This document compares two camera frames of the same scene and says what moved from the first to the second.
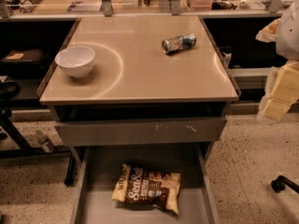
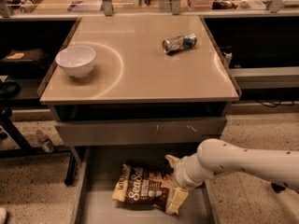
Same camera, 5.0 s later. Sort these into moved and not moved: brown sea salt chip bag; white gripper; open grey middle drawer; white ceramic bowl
Moved: white gripper
Not moved: brown sea salt chip bag; white ceramic bowl; open grey middle drawer
